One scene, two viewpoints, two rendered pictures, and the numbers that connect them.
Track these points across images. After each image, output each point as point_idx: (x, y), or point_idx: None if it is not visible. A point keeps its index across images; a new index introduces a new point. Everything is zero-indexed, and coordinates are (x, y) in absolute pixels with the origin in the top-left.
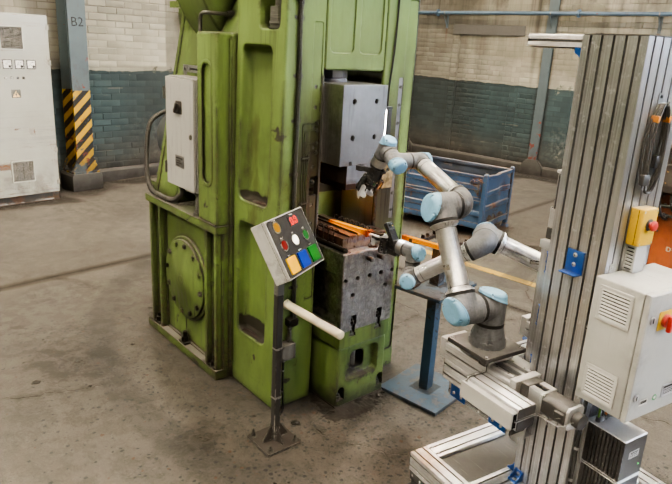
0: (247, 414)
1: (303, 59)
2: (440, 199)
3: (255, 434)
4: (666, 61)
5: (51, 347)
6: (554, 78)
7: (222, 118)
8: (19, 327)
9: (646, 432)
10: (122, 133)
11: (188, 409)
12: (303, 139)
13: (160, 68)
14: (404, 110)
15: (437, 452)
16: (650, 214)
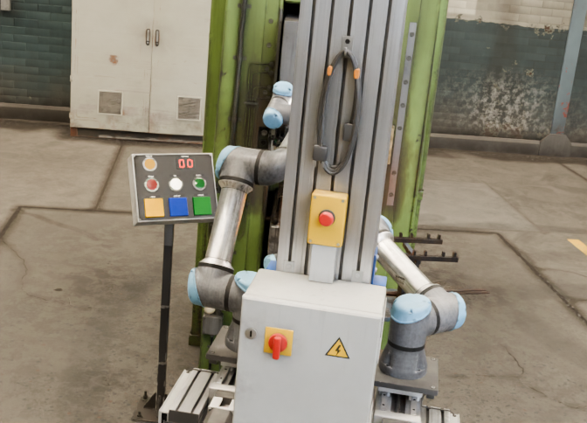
0: (169, 382)
1: None
2: (227, 153)
3: (148, 398)
4: None
5: (106, 269)
6: None
7: (216, 51)
8: (107, 246)
9: None
10: None
11: (130, 356)
12: (250, 80)
13: (466, 17)
14: (420, 66)
15: None
16: (327, 202)
